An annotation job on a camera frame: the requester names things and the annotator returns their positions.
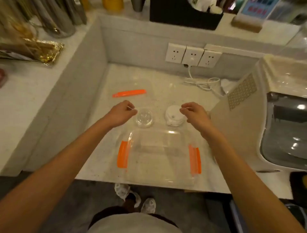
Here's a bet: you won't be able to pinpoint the glass jar with gold contents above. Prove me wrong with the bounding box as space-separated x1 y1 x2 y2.
0 0 39 46

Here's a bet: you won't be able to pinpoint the person's right shoe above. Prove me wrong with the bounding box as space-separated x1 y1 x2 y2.
141 198 156 214

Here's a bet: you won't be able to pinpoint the person's right hand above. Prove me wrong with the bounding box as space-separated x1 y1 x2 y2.
180 102 213 139

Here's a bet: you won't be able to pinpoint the shiny metal canister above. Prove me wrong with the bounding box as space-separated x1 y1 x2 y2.
31 0 77 39

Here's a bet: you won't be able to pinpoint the person's left hand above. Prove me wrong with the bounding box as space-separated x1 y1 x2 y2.
105 100 138 129

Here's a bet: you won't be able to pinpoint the tablet with lit screen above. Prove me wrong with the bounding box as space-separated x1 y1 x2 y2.
240 0 280 20

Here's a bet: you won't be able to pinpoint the white wall socket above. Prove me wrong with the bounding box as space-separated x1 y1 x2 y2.
181 46 205 67
198 50 222 68
165 43 187 64

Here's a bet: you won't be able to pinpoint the white items in box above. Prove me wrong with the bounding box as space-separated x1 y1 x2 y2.
188 0 224 14

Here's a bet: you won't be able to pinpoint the white round plastic part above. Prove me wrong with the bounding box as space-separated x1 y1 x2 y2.
165 105 187 127

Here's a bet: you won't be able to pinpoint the person's left shoe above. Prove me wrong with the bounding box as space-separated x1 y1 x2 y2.
114 183 142 208

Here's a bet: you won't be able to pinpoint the gold foil tray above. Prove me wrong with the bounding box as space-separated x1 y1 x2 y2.
0 37 65 66

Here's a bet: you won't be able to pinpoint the black storage box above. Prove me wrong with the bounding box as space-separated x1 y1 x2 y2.
149 0 224 31

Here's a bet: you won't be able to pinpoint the orange lid clip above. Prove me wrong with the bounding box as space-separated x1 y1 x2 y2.
112 89 147 98
117 141 128 169
188 144 202 175

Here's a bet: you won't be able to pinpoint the white appliance with dark window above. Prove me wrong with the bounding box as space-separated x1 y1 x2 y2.
211 53 307 172

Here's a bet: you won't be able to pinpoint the clear plastic container lid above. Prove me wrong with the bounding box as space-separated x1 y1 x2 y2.
117 128 202 186

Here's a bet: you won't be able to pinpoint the wooden tablet stand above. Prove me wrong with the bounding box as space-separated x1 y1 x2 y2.
231 13 263 33

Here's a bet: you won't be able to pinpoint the person's shoe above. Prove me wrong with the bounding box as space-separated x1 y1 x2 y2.
114 183 142 208
141 198 156 214

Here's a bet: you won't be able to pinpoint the grey metal cup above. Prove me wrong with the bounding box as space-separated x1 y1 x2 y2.
131 0 146 12

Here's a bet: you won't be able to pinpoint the person's grey shirt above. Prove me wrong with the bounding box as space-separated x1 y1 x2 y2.
87 212 180 233

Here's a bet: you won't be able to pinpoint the thin white string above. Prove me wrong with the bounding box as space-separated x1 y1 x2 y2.
127 105 193 111

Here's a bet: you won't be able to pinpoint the person's right forearm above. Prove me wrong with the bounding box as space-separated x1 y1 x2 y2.
200 125 307 233

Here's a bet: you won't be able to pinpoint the white power cable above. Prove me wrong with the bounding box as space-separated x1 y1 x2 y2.
183 63 226 97

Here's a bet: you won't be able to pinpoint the small clear round valve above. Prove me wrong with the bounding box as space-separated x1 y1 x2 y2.
135 108 154 128

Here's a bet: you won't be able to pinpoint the yellow cup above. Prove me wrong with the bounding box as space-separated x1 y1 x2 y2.
102 0 125 13

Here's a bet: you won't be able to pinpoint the person's left forearm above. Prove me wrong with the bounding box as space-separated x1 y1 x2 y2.
0 119 115 233

